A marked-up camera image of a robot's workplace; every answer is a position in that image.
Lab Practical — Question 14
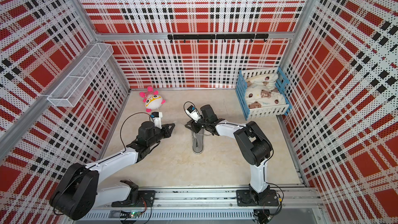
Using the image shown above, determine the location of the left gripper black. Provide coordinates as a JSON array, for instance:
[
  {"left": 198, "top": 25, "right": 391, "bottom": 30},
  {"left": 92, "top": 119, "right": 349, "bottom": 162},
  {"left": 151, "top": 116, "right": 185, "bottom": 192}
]
[{"left": 148, "top": 123, "right": 175, "bottom": 147}]

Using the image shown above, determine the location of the grey shoelace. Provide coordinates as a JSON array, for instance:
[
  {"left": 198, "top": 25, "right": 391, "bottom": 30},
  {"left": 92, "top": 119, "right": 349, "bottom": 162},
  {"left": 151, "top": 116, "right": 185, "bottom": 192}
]
[{"left": 192, "top": 129, "right": 213, "bottom": 149}]

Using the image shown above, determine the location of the grey canvas sneaker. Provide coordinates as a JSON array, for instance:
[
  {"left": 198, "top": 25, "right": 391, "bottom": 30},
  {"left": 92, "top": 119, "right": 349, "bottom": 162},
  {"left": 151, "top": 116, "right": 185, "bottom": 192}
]
[{"left": 192, "top": 130, "right": 204, "bottom": 155}]

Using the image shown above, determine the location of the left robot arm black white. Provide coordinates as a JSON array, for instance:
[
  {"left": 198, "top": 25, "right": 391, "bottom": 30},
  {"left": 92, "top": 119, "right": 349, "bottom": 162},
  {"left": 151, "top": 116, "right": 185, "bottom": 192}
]
[{"left": 49, "top": 121, "right": 175, "bottom": 220}]

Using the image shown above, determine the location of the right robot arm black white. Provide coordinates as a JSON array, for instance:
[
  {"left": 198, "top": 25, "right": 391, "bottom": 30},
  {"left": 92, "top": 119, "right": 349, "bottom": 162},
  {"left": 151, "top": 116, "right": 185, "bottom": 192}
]
[{"left": 184, "top": 105, "right": 275, "bottom": 204}]

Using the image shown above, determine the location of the white pink plush toy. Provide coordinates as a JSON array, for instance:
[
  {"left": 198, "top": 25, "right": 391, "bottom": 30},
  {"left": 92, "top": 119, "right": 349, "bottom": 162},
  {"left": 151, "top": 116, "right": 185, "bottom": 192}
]
[{"left": 140, "top": 86, "right": 166, "bottom": 113}]

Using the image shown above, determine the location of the white printed cloth bundle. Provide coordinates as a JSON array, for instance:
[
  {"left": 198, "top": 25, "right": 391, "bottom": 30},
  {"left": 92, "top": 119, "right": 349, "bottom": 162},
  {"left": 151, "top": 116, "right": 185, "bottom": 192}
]
[{"left": 245, "top": 73, "right": 287, "bottom": 109}]

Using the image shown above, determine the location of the green circuit board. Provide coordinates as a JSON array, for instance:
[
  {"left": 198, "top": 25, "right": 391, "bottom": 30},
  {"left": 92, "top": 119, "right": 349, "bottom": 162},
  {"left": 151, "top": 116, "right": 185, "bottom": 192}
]
[{"left": 120, "top": 211, "right": 143, "bottom": 219}]

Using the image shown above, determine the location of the blue white slatted crate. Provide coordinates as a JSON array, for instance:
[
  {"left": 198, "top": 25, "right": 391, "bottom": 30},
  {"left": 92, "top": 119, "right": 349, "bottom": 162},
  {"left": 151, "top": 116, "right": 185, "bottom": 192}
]
[{"left": 235, "top": 67, "right": 292, "bottom": 120}]

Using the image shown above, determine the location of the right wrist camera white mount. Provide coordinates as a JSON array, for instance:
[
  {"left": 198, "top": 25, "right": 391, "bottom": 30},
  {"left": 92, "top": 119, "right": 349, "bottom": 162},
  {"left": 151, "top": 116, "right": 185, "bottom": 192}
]
[{"left": 185, "top": 105, "right": 202, "bottom": 122}]

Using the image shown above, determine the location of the right camera black cable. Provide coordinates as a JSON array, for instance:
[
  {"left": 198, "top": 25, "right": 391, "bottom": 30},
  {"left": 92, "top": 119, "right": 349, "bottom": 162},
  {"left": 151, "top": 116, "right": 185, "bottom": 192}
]
[{"left": 182, "top": 101, "right": 197, "bottom": 120}]

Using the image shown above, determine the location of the camera black cable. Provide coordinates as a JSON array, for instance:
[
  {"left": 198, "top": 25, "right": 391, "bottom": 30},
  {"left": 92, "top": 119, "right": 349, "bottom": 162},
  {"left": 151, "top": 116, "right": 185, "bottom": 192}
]
[
  {"left": 182, "top": 101, "right": 197, "bottom": 120},
  {"left": 119, "top": 112, "right": 153, "bottom": 153}
]

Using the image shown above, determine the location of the left camera black cable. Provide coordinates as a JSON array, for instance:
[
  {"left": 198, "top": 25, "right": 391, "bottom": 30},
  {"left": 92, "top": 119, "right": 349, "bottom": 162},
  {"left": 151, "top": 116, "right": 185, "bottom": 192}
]
[{"left": 119, "top": 112, "right": 153, "bottom": 153}]

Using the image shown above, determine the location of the black hook rail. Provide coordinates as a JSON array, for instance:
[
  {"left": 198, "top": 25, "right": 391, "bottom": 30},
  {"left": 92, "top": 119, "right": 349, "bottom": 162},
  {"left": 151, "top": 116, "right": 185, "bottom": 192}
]
[{"left": 167, "top": 33, "right": 269, "bottom": 41}]

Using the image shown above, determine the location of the white wire mesh basket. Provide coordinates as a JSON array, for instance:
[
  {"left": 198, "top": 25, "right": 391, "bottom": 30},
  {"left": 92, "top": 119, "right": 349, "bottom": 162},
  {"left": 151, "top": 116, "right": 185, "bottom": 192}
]
[{"left": 47, "top": 43, "right": 113, "bottom": 107}]

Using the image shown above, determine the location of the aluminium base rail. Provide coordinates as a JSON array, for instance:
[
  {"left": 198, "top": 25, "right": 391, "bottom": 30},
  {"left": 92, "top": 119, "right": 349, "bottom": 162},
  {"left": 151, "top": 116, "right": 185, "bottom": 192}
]
[{"left": 78, "top": 185, "right": 329, "bottom": 224}]

